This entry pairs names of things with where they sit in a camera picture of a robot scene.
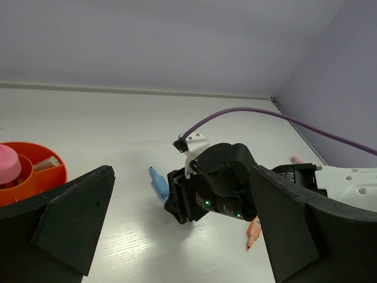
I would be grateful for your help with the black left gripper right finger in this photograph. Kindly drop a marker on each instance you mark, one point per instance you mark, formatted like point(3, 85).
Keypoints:
point(312, 238)

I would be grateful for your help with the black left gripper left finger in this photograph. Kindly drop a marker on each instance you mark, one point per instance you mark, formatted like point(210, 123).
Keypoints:
point(52, 236)

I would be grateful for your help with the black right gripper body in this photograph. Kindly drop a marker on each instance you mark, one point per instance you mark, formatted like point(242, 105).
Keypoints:
point(221, 183)

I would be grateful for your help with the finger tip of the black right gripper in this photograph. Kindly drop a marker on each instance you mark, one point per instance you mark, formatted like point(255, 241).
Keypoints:
point(175, 202)

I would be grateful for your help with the blue highlighter pen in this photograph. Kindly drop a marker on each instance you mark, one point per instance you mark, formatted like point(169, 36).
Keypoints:
point(159, 184)

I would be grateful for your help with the orange highlighter pen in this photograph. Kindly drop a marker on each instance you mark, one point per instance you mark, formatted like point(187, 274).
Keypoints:
point(253, 232)

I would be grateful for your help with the grey white eraser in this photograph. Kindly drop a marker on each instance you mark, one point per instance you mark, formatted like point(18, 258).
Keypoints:
point(46, 164)

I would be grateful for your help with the pink cap crayon bottle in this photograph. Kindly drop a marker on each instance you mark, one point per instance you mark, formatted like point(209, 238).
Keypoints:
point(10, 165)

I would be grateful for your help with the orange round desk organizer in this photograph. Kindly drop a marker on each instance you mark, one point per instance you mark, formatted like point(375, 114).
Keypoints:
point(30, 183)

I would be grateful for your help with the pink highlighter pen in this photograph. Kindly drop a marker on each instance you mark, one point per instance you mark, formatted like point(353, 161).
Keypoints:
point(295, 160)

